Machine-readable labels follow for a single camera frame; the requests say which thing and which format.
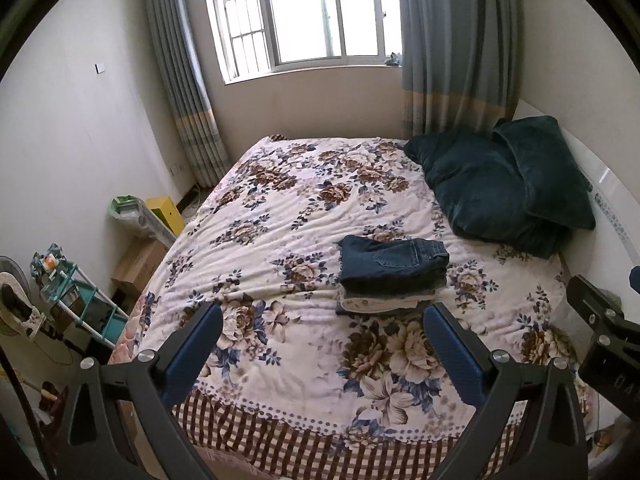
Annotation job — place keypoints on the teal shelf rack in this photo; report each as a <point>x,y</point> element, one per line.
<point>90,305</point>

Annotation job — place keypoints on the cream folded pants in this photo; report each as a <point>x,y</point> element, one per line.
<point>375,304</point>

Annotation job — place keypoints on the grey crumpled cloth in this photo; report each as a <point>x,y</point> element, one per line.
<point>394,59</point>

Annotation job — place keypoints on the cardboard box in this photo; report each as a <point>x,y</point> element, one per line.
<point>140,265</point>

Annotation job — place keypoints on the window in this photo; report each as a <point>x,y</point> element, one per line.
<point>305,10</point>

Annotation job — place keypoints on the grey striped curtain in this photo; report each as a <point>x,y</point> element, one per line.
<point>180,85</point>
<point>450,35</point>

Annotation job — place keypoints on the green and white plastic pack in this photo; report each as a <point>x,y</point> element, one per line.
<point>137,220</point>

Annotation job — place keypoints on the white headboard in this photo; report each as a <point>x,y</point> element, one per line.
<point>600,170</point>

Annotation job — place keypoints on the wall socket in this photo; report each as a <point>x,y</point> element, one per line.
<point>177,167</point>

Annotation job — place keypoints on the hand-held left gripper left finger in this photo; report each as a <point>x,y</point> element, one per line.
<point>195,355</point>

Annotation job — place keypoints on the electric fan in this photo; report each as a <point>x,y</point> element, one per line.
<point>15,300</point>

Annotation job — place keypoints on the grey folded pants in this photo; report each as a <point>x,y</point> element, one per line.
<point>390,294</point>

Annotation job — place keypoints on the floral blanket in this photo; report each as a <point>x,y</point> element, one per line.
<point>300,200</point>

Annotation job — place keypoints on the dark green pillow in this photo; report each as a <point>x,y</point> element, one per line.
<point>545,170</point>
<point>475,195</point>

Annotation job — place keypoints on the white wall switch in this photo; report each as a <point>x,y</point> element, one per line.
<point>100,67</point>

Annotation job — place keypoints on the dark blue folded pants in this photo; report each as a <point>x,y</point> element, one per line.
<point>345,311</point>

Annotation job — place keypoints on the blue denim pants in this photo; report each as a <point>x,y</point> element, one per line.
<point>395,260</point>

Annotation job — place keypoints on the yellow box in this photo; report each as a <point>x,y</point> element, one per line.
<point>167,212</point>

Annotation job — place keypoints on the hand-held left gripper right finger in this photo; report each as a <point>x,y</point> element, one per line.
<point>455,360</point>

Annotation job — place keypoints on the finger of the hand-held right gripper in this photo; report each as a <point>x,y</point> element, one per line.
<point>595,305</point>

